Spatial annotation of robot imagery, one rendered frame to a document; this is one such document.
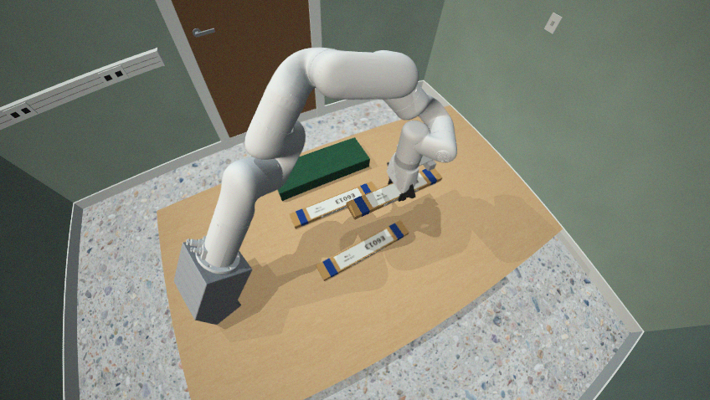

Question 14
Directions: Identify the tan cardboard pack with blue bands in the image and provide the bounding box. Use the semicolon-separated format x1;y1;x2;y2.
346;169;443;219

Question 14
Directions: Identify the cardboard welding electrode pack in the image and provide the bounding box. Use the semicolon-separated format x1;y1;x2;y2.
316;220;409;281

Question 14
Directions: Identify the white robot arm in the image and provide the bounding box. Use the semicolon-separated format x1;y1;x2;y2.
186;48;457;274

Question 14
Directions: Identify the dark green low platform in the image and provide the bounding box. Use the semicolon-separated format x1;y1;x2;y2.
278;138;370;201

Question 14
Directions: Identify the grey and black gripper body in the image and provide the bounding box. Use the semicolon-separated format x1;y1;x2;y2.
387;152;419;193

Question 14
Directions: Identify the tan welding electrode pack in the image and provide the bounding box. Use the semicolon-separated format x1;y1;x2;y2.
290;182;377;228

